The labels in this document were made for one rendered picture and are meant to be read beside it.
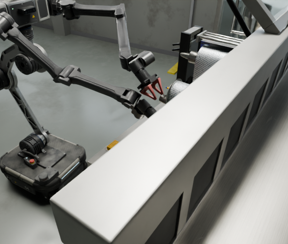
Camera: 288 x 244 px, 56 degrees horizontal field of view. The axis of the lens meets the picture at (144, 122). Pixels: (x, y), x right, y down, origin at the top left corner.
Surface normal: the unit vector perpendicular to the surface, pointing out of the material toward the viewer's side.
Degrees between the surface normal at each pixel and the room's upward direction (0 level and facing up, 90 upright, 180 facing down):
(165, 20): 90
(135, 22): 90
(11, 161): 0
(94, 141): 0
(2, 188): 0
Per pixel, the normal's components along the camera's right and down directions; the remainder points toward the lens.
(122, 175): 0.02, -0.81
